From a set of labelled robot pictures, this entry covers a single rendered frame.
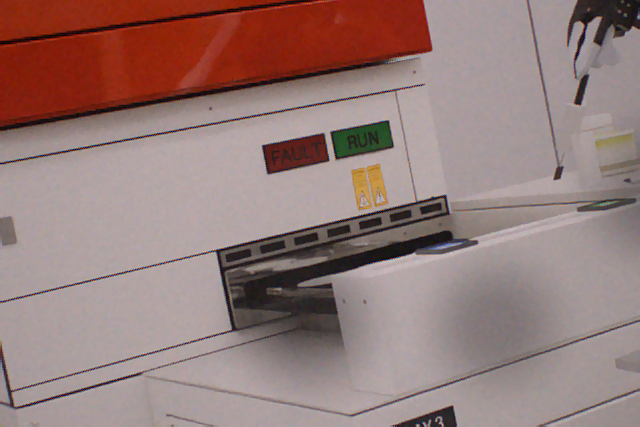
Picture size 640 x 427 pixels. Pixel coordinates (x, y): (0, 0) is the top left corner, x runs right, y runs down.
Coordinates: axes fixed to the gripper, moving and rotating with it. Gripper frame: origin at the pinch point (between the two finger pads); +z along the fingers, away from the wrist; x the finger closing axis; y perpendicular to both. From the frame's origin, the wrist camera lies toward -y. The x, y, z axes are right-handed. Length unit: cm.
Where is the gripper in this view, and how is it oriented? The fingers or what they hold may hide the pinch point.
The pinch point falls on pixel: (575, 68)
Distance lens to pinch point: 190.8
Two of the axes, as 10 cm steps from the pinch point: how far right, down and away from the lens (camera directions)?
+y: 8.3, 3.7, 4.2
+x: -4.6, 0.2, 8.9
